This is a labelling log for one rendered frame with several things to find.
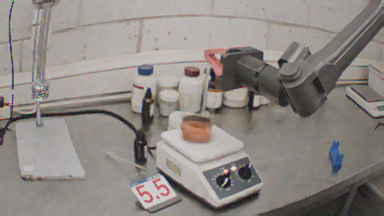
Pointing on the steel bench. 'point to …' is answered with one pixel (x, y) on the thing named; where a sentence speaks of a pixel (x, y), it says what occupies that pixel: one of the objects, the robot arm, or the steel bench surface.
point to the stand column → (38, 70)
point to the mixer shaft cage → (41, 61)
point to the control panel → (231, 178)
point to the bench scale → (373, 102)
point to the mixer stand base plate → (47, 151)
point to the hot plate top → (223, 142)
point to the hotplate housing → (171, 162)
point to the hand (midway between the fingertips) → (208, 54)
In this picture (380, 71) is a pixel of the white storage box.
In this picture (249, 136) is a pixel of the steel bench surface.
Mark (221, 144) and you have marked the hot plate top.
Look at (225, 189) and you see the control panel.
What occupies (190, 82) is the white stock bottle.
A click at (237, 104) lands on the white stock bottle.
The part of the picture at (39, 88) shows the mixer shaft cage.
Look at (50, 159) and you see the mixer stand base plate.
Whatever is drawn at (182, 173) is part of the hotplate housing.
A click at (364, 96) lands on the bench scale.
